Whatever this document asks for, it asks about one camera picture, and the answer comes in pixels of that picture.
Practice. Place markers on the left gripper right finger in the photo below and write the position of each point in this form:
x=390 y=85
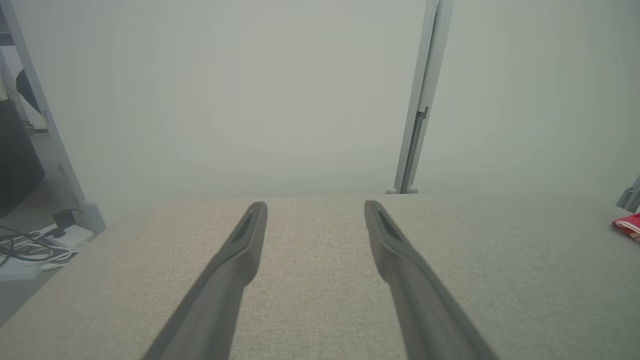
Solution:
x=420 y=305

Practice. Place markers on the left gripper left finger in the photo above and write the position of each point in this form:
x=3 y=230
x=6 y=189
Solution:
x=220 y=300

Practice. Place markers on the red white jersey shirt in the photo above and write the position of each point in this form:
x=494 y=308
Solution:
x=631 y=227

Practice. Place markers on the black power adapter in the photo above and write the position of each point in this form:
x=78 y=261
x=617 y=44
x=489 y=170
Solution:
x=65 y=219

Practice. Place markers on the white power strip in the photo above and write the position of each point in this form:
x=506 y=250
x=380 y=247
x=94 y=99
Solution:
x=30 y=265

